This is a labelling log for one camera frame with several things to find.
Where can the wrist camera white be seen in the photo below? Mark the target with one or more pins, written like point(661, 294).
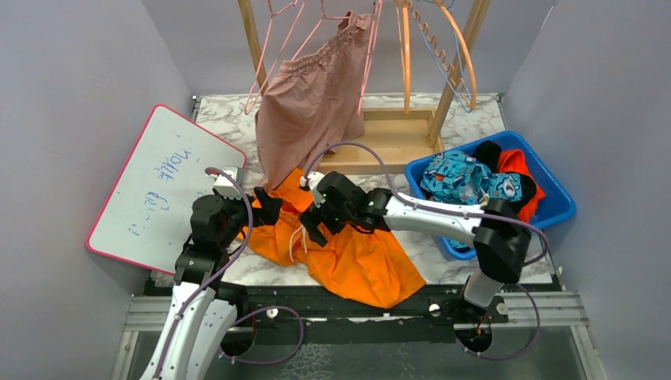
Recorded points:
point(226, 181)
point(309, 183)

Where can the pink hanger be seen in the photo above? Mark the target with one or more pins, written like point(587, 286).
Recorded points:
point(375, 21)
point(330, 16)
point(283, 17)

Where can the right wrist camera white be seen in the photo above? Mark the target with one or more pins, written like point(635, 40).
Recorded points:
point(309, 183)

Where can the black mounting rail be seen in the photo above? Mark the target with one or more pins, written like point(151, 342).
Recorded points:
point(313, 315)

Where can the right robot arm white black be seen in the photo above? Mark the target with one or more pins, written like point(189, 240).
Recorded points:
point(500, 240)

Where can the black shorts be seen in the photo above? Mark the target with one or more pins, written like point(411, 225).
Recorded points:
point(514, 188)

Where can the blue plastic bin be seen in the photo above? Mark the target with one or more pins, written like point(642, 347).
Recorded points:
point(556, 207)

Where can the wooden clothes rack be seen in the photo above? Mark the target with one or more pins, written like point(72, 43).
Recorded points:
point(400, 138)

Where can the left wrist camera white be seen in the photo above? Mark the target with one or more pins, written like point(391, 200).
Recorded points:
point(226, 181)

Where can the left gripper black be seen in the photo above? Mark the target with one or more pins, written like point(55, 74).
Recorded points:
point(268, 213)

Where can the pink beige shorts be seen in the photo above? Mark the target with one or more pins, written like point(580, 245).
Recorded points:
point(313, 101)

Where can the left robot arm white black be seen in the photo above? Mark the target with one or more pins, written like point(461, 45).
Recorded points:
point(202, 306)

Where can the orange hanger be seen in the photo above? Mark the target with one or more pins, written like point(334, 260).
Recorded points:
point(456, 52)
point(402, 17)

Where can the blue shark print shorts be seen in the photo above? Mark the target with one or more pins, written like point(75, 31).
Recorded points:
point(456, 177)

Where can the whiteboard with pink frame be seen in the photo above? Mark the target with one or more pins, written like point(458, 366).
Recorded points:
point(146, 217)

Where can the orange shorts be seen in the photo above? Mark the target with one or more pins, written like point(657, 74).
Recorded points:
point(372, 269)

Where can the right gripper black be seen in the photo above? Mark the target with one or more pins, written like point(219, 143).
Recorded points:
point(312, 216)

